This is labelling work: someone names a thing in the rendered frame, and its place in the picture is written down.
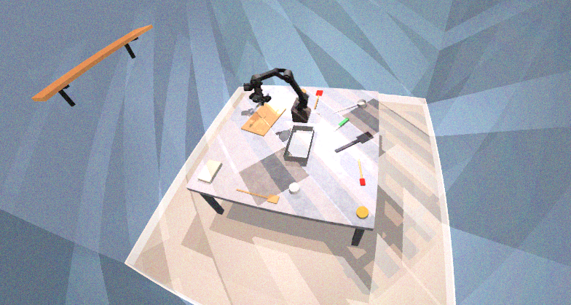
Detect white cylinder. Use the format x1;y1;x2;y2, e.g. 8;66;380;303
289;182;300;194

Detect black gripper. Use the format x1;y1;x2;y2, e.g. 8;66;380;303
249;90;272;107

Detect yellow round disc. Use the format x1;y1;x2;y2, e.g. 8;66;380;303
356;206;369;218

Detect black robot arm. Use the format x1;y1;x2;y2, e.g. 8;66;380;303
243;68;308;112

